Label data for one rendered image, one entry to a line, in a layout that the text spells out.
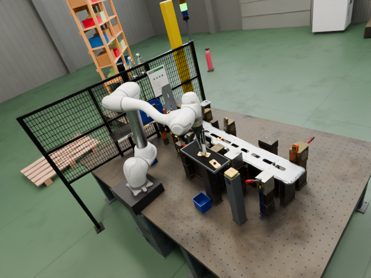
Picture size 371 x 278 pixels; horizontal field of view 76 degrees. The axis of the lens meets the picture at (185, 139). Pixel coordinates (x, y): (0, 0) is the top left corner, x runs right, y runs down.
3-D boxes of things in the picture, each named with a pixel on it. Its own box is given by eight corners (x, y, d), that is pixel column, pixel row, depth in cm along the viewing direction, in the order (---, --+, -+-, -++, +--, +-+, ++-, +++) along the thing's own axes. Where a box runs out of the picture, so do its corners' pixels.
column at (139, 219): (165, 259, 231) (142, 217, 195) (146, 242, 252) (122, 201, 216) (186, 236, 246) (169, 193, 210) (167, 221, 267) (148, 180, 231)
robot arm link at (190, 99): (189, 112, 151) (181, 123, 141) (183, 89, 142) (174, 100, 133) (205, 111, 146) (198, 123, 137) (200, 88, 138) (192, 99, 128)
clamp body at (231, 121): (242, 149, 228) (237, 118, 209) (233, 156, 223) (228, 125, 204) (237, 147, 233) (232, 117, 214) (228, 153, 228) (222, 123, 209)
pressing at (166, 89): (178, 112, 256) (169, 83, 238) (169, 117, 252) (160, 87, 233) (178, 112, 257) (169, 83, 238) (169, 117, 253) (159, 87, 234)
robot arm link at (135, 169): (125, 186, 198) (116, 166, 186) (135, 171, 212) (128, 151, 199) (141, 189, 192) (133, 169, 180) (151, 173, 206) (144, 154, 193)
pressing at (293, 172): (309, 167, 152) (310, 165, 151) (288, 187, 143) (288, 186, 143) (185, 112, 255) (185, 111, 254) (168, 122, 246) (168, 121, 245)
